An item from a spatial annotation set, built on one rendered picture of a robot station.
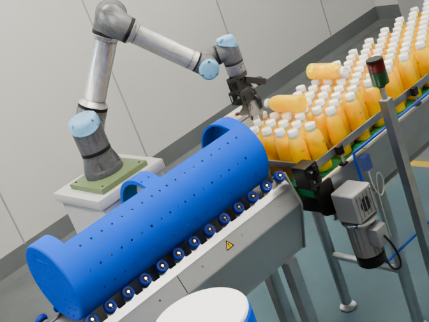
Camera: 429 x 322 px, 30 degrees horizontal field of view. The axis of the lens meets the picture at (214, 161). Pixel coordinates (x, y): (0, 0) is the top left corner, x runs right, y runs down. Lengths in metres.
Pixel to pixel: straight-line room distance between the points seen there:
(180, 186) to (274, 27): 4.37
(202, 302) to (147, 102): 3.88
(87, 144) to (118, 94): 2.91
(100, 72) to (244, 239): 0.83
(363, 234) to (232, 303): 0.93
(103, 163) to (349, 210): 0.92
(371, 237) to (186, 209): 0.73
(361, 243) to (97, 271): 1.04
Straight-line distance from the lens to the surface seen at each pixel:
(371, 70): 2.93
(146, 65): 6.02
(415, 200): 3.16
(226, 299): 2.23
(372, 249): 3.04
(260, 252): 2.95
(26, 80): 5.49
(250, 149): 2.83
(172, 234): 2.64
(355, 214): 2.94
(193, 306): 2.25
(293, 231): 3.06
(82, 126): 2.96
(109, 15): 2.90
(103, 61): 3.05
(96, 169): 3.00
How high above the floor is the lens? 2.18
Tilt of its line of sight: 21 degrees down
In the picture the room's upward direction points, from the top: 21 degrees counter-clockwise
